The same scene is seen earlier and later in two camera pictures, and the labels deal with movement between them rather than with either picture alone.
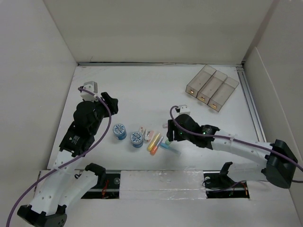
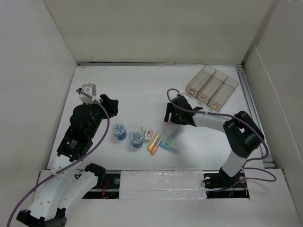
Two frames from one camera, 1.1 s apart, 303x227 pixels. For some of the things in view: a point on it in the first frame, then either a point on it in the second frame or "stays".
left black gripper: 112,101 stays
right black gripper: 170,133 → 169,109
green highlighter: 168,142 stays
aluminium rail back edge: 221,63 stays
